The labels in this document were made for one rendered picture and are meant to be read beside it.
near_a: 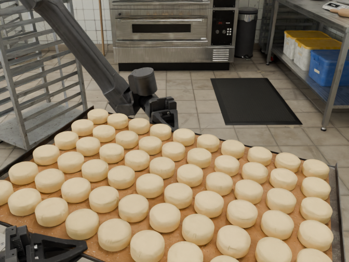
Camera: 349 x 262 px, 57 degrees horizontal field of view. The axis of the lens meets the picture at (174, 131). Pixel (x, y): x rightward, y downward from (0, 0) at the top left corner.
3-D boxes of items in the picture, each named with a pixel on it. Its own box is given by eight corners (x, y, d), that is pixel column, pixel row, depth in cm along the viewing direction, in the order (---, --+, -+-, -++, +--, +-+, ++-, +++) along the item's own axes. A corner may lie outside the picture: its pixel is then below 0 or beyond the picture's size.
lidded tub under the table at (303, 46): (289, 60, 380) (293, 38, 367) (329, 60, 381) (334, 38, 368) (301, 71, 346) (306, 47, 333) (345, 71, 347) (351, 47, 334)
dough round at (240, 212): (252, 207, 57) (254, 198, 56) (259, 228, 53) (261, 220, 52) (224, 206, 57) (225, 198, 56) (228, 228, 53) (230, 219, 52)
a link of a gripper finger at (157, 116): (188, 146, 81) (173, 129, 89) (189, 120, 78) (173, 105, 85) (163, 152, 79) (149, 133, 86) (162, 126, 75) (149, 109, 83)
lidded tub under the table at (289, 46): (279, 51, 415) (282, 30, 402) (316, 51, 415) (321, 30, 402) (288, 60, 382) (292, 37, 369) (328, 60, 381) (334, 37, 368)
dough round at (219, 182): (218, 200, 58) (219, 192, 57) (199, 185, 62) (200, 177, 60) (237, 189, 61) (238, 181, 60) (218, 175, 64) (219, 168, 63)
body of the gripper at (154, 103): (174, 132, 88) (164, 120, 94) (175, 98, 83) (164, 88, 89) (151, 138, 86) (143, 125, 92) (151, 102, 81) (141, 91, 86)
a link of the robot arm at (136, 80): (129, 100, 100) (117, 115, 93) (119, 64, 93) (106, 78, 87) (165, 100, 96) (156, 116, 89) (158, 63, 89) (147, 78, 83)
